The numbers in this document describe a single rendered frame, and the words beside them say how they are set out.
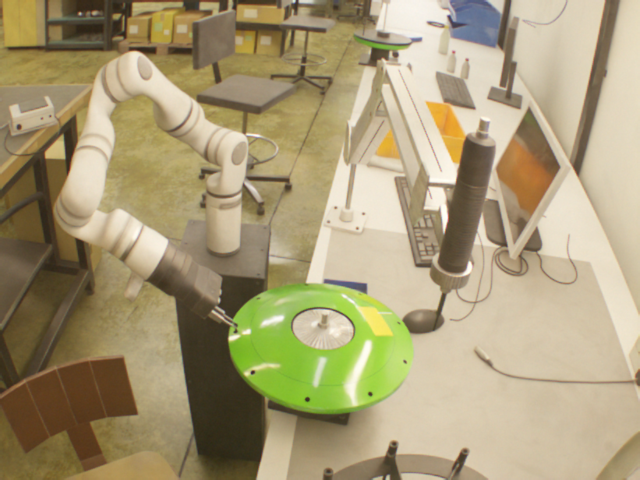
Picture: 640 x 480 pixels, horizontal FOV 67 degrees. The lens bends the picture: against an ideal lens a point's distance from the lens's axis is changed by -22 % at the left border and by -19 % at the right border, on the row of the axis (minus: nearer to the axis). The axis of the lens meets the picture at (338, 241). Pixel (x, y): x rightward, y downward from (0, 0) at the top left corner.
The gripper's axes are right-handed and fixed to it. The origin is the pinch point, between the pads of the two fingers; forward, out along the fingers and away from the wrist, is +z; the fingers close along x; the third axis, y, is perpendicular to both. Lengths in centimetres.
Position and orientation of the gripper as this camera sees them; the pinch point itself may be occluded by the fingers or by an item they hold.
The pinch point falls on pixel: (236, 326)
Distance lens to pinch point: 98.9
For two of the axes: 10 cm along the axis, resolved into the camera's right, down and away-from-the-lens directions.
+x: -0.4, -5.6, 8.3
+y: 6.6, -6.4, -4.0
